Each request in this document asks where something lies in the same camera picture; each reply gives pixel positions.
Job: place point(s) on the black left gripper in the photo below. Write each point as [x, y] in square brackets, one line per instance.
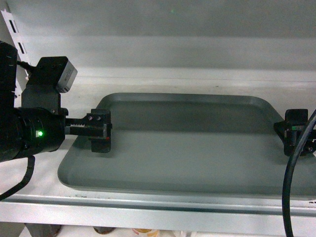
[100, 139]

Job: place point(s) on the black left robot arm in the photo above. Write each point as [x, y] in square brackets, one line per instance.
[32, 120]

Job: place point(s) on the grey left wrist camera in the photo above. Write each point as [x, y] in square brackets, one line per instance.
[67, 78]

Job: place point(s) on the white upper shelf board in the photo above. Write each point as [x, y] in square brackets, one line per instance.
[46, 200]

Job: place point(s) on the white slotted shelf upright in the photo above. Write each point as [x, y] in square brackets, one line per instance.
[10, 33]

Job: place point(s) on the grey rectangular serving tray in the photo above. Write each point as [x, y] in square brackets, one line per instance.
[216, 144]

